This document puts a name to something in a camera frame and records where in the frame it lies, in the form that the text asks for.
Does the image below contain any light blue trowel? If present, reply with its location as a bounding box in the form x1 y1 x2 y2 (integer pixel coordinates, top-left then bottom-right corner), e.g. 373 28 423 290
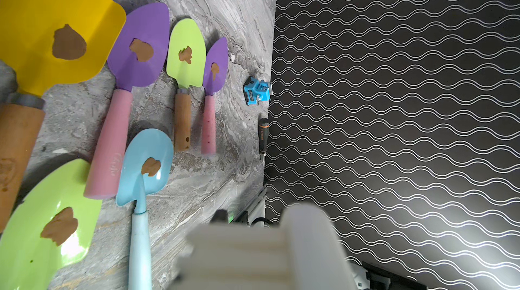
116 129 174 289

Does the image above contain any light green square trowel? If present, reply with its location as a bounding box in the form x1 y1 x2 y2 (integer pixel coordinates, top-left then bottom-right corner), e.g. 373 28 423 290
1 159 102 289

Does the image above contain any small purple trowel pink handle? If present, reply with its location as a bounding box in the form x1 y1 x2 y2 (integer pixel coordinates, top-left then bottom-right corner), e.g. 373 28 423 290
201 37 228 155

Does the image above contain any black orange screwdriver handle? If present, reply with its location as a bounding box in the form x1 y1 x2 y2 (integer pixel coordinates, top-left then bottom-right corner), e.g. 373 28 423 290
258 118 269 161

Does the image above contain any light green trowel wooden handle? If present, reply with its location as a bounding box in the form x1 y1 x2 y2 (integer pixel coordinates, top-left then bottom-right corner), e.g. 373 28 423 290
166 18 207 153

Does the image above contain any yellow square trowel wooden handle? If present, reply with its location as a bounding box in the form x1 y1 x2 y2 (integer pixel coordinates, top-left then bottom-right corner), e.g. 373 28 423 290
1 0 126 226

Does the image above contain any blue tape measure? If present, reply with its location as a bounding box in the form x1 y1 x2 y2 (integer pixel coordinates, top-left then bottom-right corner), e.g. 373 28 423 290
242 77 272 106

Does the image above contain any white brush blue handle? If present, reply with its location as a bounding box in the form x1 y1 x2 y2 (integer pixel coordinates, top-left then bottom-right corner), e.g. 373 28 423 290
171 204 357 289

